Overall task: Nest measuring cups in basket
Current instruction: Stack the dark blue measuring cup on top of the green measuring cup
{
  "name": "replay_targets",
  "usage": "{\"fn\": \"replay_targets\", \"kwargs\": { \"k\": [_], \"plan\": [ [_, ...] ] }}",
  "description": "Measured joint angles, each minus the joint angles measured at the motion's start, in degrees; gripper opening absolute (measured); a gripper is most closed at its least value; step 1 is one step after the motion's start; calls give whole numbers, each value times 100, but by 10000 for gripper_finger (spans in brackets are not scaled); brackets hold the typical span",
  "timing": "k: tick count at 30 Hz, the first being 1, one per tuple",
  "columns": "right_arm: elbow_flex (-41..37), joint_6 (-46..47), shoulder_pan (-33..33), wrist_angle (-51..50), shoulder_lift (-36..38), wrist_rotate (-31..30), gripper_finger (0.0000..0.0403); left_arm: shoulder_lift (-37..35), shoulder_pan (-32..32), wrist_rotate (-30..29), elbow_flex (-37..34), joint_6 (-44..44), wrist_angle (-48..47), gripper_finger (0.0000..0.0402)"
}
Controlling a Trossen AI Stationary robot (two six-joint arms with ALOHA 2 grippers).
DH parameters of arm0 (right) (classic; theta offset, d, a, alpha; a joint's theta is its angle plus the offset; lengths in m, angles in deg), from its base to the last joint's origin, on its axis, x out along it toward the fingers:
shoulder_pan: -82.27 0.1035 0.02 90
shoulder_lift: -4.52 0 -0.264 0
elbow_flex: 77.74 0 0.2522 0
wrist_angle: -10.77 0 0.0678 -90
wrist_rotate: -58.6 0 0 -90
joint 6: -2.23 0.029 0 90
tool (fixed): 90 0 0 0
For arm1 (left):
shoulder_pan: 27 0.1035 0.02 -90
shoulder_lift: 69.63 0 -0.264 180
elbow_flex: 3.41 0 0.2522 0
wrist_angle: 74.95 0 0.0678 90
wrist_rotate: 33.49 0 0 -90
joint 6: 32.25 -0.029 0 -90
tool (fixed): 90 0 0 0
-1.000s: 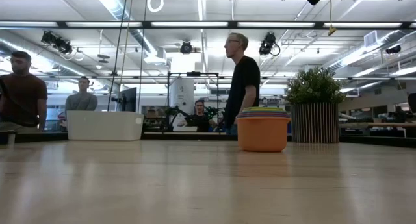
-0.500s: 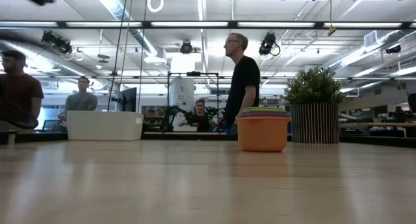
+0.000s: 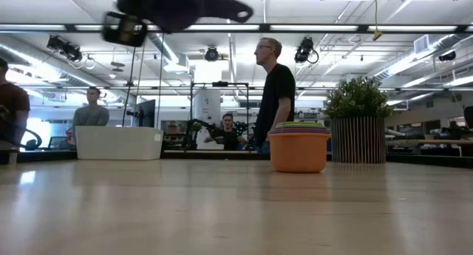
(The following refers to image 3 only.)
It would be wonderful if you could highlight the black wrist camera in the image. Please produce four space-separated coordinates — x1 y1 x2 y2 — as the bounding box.
101 10 149 48

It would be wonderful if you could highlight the white round pillar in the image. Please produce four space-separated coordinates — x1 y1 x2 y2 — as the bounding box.
194 89 222 125

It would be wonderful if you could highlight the white air vent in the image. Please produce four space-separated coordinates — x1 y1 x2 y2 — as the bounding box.
413 33 431 54

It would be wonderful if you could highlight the black cable loop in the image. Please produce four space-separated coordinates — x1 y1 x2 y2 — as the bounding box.
0 106 43 152

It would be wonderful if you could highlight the black monitor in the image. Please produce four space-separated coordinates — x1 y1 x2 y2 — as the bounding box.
135 98 157 129

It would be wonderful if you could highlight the potted green plant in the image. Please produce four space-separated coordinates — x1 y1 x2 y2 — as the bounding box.
324 75 393 164

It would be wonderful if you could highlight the green measuring cup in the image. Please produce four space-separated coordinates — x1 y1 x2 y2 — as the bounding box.
276 120 325 125

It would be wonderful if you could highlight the orange measuring cup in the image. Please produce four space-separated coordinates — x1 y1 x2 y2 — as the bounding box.
268 131 331 174

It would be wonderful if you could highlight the black background station frame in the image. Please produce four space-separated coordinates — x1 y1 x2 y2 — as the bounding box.
190 81 251 152

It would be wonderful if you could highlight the person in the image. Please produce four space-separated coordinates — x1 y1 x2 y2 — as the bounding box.
253 36 296 154
72 86 111 129
204 113 248 152
0 58 31 145

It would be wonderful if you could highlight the black aluminium table frame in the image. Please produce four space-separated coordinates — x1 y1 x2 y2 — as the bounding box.
16 149 473 168

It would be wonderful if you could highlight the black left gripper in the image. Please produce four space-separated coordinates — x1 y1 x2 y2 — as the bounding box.
116 0 255 34

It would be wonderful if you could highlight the white plastic basket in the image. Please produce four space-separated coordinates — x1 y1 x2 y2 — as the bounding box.
75 125 165 161

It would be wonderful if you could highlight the thin black pole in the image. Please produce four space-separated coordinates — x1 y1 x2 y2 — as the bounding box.
121 46 138 129

